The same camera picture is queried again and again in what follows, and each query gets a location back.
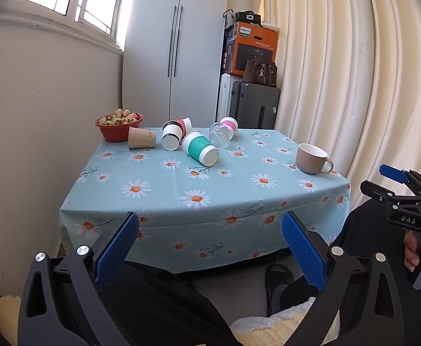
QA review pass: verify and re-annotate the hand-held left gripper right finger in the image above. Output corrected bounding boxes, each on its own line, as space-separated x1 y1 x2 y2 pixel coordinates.
280 211 405 346

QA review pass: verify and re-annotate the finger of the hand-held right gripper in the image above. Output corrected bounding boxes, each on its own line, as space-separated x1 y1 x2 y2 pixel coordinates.
360 179 403 210
379 164 421 195

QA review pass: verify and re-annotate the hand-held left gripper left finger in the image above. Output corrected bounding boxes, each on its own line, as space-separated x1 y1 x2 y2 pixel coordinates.
18 211 141 346

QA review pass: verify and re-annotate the brown paper cup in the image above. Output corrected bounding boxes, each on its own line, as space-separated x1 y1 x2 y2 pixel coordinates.
128 126 158 151

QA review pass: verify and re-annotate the black and white paper cup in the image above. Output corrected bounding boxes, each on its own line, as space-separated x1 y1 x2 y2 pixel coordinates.
161 120 186 151

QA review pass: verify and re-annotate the teal and white paper cup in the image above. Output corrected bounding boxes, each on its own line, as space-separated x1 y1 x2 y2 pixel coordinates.
181 130 220 167

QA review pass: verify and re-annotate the clear plastic cup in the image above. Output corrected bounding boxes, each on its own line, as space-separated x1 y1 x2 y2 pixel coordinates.
209 122 235 150

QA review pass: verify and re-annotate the pink and white paper cup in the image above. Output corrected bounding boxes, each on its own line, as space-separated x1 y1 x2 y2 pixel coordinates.
220 116 239 135

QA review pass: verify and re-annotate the person's right leg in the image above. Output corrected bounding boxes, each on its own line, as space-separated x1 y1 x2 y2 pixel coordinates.
279 198 421 346

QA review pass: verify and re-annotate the black slipper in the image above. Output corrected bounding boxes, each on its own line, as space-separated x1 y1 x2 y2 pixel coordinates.
265 263 296 318

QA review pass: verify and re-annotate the beige ceramic mug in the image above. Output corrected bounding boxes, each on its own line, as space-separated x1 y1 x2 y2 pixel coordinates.
296 143 335 175

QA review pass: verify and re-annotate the white lace cloth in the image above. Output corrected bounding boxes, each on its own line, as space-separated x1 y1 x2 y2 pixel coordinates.
229 296 318 335

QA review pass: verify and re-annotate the floral light blue tablecloth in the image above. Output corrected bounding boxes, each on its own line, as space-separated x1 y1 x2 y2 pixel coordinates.
59 127 351 274

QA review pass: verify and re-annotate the red plastic bowl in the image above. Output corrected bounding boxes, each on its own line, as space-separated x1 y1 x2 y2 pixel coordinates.
95 113 144 142

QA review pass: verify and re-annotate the cream curtain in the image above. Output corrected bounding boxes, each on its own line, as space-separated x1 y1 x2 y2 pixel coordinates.
260 0 421 220

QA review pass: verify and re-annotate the pile of beige buns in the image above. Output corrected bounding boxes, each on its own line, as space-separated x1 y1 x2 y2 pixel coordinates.
103 108 139 127

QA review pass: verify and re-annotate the grey suitcase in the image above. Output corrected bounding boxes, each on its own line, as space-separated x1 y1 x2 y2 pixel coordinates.
231 81 282 130

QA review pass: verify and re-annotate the brown handbag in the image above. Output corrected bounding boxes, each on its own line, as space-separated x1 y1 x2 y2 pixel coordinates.
242 59 278 87

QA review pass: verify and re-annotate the white suitcase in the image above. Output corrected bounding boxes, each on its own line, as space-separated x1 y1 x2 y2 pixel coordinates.
216 73 244 124

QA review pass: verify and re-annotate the orange and black cardboard box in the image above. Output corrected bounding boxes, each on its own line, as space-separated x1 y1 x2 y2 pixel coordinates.
223 22 280 77

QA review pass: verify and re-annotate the white wardrobe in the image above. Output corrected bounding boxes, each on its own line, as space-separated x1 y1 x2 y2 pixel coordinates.
122 0 230 129

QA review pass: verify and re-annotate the black wardrobe handle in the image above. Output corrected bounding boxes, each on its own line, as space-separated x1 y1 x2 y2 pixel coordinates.
167 6 178 78
174 6 183 78

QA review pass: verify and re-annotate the black camera bag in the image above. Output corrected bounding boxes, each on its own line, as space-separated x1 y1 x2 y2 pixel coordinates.
235 12 262 26

